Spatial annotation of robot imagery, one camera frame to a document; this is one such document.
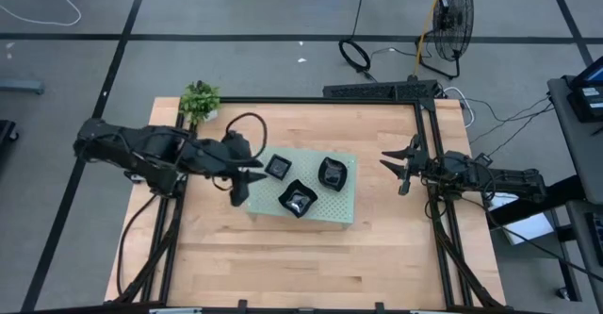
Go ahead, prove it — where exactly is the black keyboard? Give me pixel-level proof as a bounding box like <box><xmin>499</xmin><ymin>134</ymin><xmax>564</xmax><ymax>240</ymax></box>
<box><xmin>586</xmin><ymin>212</ymin><xmax>603</xmax><ymax>266</ymax></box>

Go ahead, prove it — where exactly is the yellow hanging cable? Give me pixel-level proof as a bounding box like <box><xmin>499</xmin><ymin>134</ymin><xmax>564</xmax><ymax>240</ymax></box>
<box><xmin>413</xmin><ymin>0</ymin><xmax>448</xmax><ymax>77</ymax></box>

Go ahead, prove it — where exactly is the black square mini plate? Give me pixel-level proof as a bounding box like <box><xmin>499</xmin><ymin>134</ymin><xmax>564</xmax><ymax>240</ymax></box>
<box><xmin>264</xmin><ymin>154</ymin><xmax>293</xmax><ymax>182</ymax></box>

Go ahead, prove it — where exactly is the grey furniture foot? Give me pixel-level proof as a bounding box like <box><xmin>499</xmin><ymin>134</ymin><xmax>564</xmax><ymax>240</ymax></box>
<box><xmin>0</xmin><ymin>78</ymin><xmax>46</xmax><ymax>96</ymax></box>

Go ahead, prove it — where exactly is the black wavy mini plate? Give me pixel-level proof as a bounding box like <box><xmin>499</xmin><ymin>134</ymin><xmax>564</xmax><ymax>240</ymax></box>
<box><xmin>278</xmin><ymin>178</ymin><xmax>319</xmax><ymax>219</ymax></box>

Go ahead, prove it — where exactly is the black perforated bar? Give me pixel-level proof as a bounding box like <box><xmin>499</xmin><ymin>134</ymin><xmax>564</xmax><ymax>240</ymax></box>
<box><xmin>322</xmin><ymin>80</ymin><xmax>440</xmax><ymax>102</ymax></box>

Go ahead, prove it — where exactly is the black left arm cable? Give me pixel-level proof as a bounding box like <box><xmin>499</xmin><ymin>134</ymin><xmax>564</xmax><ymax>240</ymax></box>
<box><xmin>224</xmin><ymin>111</ymin><xmax>269</xmax><ymax>164</ymax></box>

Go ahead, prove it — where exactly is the grey desk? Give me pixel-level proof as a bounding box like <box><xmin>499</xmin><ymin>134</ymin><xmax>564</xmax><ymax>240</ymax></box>
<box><xmin>564</xmin><ymin>199</ymin><xmax>603</xmax><ymax>282</ymax></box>
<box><xmin>546</xmin><ymin>75</ymin><xmax>603</xmax><ymax>207</ymax></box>

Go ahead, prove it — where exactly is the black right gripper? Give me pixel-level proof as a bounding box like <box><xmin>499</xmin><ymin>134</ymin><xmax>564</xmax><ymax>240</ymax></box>
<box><xmin>379</xmin><ymin>134</ymin><xmax>456</xmax><ymax>196</ymax></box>

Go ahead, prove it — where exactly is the green plant white pot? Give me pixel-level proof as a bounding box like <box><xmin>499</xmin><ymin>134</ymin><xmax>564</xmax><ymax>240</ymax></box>
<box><xmin>178</xmin><ymin>80</ymin><xmax>221</xmax><ymax>126</ymax></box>

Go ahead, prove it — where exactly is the black coiled floor cable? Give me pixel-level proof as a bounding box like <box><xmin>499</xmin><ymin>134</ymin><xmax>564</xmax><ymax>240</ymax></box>
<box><xmin>337</xmin><ymin>0</ymin><xmax>378</xmax><ymax>83</ymax></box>

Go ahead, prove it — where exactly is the white cable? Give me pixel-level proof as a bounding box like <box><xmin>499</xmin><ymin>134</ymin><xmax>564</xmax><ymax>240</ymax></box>
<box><xmin>442</xmin><ymin>86</ymin><xmax>475</xmax><ymax>129</ymax></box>

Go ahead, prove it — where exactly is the white box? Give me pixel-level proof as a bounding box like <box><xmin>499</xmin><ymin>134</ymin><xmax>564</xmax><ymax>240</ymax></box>
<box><xmin>489</xmin><ymin>191</ymin><xmax>556</xmax><ymax>246</ymax></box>

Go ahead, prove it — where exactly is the black aluminium table frame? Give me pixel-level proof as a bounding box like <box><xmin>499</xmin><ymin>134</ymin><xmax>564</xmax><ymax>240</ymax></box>
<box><xmin>112</xmin><ymin>95</ymin><xmax>508</xmax><ymax>314</ymax></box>

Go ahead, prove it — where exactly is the green perforated metal shelf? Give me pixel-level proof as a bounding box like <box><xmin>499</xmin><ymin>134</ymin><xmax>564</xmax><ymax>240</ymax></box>
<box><xmin>244</xmin><ymin>146</ymin><xmax>358</xmax><ymax>230</ymax></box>

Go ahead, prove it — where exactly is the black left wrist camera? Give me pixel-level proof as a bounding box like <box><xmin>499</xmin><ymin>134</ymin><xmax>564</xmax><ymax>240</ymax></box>
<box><xmin>220</xmin><ymin>132</ymin><xmax>253</xmax><ymax>160</ymax></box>

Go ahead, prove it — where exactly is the black laptop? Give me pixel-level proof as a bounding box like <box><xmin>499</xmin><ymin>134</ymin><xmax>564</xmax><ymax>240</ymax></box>
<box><xmin>567</xmin><ymin>57</ymin><xmax>603</xmax><ymax>123</ymax></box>

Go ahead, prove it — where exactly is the black floor fan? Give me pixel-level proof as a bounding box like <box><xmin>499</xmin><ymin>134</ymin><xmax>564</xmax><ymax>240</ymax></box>
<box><xmin>414</xmin><ymin>0</ymin><xmax>475</xmax><ymax>80</ymax></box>

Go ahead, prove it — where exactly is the black teardrop mini plate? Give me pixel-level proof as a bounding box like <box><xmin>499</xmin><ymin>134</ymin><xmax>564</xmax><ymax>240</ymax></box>
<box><xmin>318</xmin><ymin>157</ymin><xmax>349</xmax><ymax>193</ymax></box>

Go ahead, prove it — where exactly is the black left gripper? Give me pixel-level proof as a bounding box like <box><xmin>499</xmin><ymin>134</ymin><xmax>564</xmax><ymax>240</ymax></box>
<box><xmin>187</xmin><ymin>137</ymin><xmax>269</xmax><ymax>207</ymax></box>

